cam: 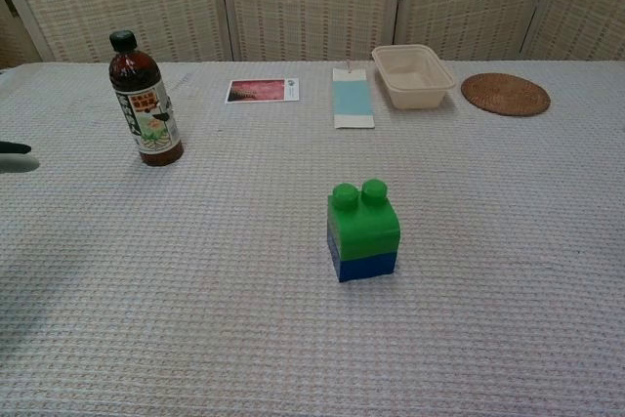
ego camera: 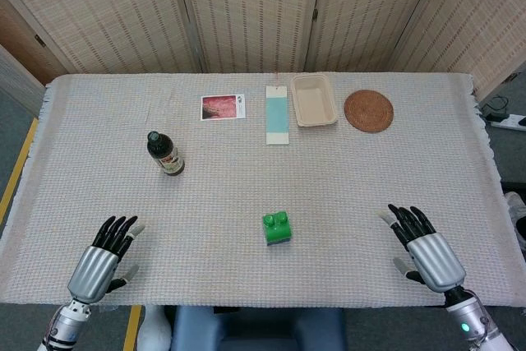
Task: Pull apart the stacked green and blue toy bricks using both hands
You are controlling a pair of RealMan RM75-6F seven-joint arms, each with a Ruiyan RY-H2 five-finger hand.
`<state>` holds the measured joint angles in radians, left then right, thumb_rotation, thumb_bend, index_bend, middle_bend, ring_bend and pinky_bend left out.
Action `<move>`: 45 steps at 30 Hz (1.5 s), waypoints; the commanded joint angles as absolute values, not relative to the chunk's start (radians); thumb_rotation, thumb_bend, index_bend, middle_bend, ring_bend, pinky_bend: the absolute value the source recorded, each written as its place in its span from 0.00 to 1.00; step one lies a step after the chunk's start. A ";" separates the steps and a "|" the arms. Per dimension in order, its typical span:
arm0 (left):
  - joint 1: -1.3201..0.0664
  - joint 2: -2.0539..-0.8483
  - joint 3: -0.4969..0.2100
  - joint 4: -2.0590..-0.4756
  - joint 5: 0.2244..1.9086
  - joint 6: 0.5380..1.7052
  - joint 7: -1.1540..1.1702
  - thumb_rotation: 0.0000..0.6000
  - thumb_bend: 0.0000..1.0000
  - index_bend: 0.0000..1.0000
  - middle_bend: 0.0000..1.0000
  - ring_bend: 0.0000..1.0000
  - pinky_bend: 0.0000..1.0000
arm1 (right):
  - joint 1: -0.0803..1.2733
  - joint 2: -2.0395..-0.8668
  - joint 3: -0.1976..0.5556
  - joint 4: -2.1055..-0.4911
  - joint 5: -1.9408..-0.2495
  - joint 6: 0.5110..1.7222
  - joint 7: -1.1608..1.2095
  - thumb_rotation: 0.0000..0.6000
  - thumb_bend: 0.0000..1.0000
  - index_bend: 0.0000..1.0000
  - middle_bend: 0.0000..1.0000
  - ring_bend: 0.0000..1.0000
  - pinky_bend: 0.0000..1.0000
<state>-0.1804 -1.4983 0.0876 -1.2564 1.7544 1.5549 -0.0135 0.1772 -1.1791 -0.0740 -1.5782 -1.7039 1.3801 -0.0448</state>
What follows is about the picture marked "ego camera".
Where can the white waffle weave tablecloth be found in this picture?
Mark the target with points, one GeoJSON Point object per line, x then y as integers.
{"type": "Point", "coordinates": [287, 178]}

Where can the white shoe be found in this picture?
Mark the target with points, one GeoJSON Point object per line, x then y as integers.
{"type": "Point", "coordinates": [517, 207]}

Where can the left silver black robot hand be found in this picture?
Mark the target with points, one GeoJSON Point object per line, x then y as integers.
{"type": "Point", "coordinates": [92, 269]}

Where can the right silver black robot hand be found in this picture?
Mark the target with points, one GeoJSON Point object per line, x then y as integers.
{"type": "Point", "coordinates": [435, 258]}

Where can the dark sauce bottle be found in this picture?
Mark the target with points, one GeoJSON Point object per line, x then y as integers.
{"type": "Point", "coordinates": [166, 158]}

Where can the blue padded seat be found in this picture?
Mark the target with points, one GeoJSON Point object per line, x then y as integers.
{"type": "Point", "coordinates": [255, 328]}

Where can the green toy block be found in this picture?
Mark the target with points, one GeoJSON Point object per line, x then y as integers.
{"type": "Point", "coordinates": [277, 229]}

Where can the woven folding screen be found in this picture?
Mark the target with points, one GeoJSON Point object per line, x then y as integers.
{"type": "Point", "coordinates": [255, 10]}

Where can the cream bookmark with blue band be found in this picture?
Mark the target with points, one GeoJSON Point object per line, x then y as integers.
{"type": "Point", "coordinates": [277, 116]}

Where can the beige rectangular tray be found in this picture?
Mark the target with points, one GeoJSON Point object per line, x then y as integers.
{"type": "Point", "coordinates": [314, 100]}

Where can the round brown woven coaster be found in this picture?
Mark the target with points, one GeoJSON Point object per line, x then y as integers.
{"type": "Point", "coordinates": [369, 112]}

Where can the red photo card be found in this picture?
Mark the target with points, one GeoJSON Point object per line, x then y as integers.
{"type": "Point", "coordinates": [220, 107]}

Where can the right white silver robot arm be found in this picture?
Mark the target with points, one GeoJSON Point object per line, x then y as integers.
{"type": "Point", "coordinates": [472, 318]}

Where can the white power strip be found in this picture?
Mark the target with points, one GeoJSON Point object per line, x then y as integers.
{"type": "Point", "coordinates": [507, 123]}

